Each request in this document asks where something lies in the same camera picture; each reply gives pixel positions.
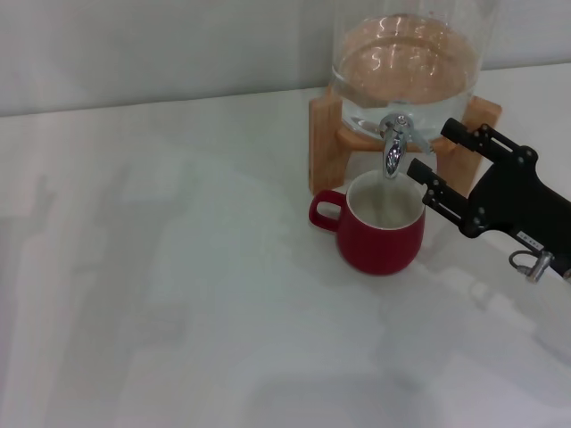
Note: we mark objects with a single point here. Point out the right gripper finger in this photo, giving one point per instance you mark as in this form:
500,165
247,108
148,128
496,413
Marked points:
439,191
473,138

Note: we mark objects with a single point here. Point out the chrome faucet tap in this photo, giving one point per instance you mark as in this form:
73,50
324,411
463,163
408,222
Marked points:
392,153

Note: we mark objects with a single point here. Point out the glass water dispenser jar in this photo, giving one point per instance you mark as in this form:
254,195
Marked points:
406,62

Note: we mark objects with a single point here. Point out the red ceramic cup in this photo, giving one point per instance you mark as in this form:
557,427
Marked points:
379,249

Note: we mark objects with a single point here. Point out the wooden dispenser stand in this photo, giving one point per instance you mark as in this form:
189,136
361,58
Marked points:
328,147

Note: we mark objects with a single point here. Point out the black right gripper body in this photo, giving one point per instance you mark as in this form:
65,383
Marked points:
513,200

